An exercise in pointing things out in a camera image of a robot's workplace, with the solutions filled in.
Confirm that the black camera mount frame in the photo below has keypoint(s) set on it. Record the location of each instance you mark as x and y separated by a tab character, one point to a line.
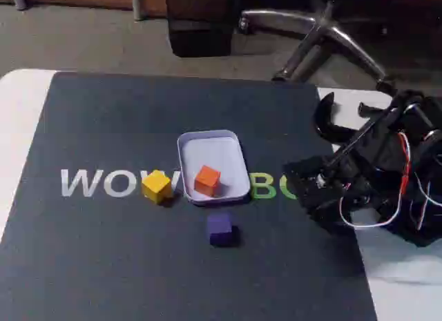
362	136

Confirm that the black mat with WOWROBO print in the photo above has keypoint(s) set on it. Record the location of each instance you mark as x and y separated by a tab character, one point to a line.
103	248

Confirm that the white rectangular tray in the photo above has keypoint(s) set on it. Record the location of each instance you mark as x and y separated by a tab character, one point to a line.
207	152

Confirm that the black table clamp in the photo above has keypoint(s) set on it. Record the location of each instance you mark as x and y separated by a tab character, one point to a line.
323	122

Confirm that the yellow wooden block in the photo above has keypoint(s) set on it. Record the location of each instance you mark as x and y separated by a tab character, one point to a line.
156	188

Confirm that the purple wooden block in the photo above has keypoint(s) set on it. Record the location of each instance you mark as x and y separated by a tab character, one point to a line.
219	229

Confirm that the chrome office chair base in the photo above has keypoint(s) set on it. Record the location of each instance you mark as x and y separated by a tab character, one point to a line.
331	34

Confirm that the orange wooden block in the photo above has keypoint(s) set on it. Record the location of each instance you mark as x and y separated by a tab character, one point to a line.
206	181

